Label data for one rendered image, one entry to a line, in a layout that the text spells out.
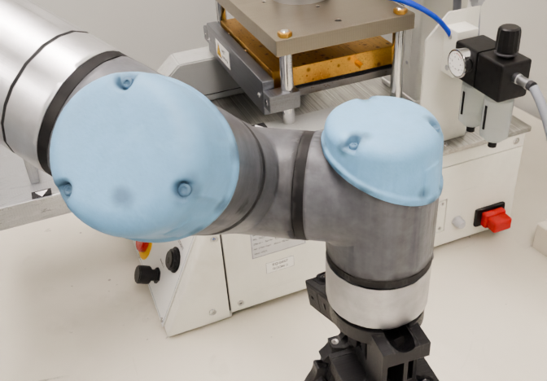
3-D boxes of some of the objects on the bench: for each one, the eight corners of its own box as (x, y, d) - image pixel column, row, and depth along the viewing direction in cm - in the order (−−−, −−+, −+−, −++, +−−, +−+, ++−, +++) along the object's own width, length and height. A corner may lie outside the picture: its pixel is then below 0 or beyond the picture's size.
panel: (122, 206, 108) (151, 107, 101) (164, 327, 84) (207, 208, 77) (110, 205, 107) (139, 104, 100) (149, 327, 83) (191, 206, 76)
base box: (393, 131, 125) (398, 48, 115) (523, 242, 95) (544, 142, 86) (120, 202, 110) (100, 113, 100) (175, 359, 80) (153, 254, 71)
